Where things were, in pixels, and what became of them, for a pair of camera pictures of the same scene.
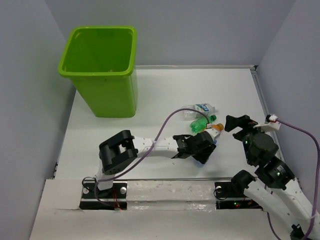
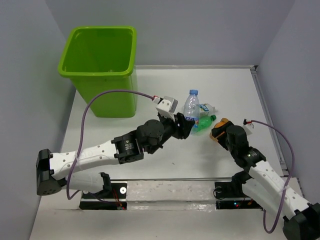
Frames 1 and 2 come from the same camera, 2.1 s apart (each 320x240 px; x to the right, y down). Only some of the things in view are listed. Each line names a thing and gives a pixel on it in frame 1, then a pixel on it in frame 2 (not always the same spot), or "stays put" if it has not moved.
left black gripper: (203, 157) → (185, 126)
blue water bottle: (197, 163) → (192, 106)
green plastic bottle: (198, 126) stays put
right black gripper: (231, 122) → (217, 131)
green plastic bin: (100, 61) stays put
